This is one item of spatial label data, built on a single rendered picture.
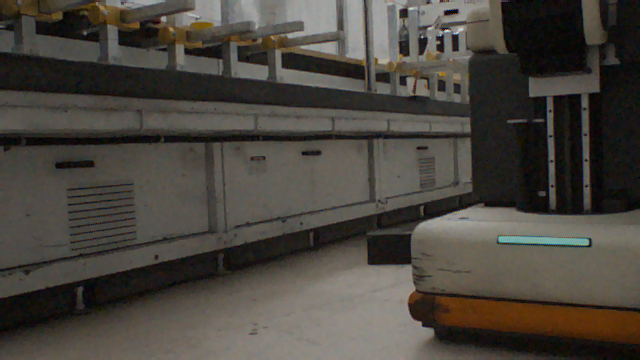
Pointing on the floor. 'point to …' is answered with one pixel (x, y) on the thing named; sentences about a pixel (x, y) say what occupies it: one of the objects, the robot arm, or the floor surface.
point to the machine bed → (198, 188)
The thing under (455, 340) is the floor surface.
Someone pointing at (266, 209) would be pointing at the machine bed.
